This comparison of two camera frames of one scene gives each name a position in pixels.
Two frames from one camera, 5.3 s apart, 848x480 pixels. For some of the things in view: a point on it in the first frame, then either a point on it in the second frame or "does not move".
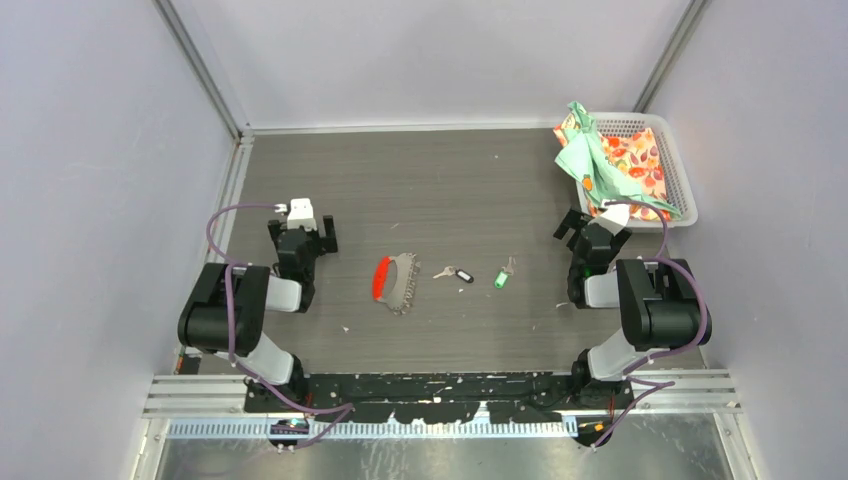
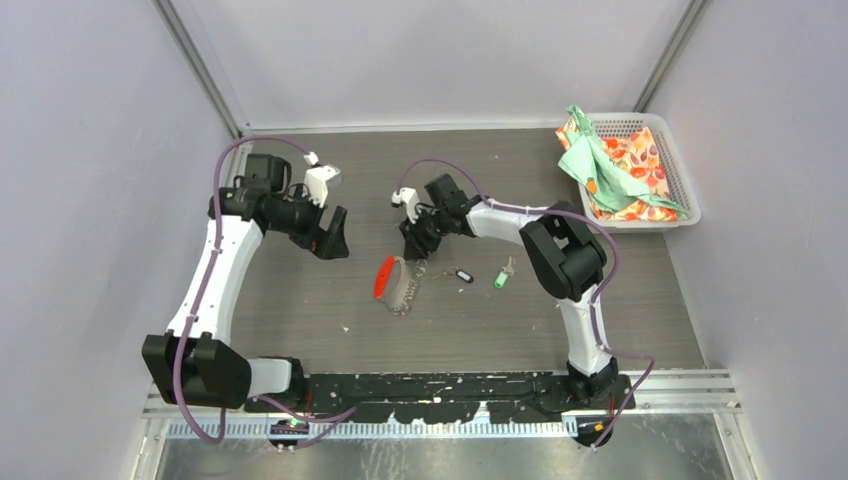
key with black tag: [460, 273] does not move
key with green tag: [501, 277] does not move
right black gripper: [577, 221] -> [417, 246]
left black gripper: [322, 245] -> [329, 244]
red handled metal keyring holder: [407, 273] does not move
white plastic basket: [680, 186] does not move
